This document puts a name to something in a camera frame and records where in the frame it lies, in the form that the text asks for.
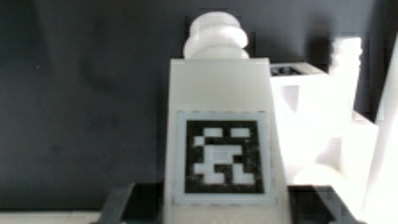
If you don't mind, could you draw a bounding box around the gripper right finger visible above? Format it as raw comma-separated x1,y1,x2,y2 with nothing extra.
315,186,368,224

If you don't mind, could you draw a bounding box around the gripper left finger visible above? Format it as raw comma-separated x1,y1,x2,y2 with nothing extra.
102,184,135,224

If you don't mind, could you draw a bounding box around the white leg block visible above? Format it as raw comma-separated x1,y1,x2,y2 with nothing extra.
164,12,292,224

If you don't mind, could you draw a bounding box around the white chair seat part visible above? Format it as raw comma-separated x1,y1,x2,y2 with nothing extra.
272,36,398,224

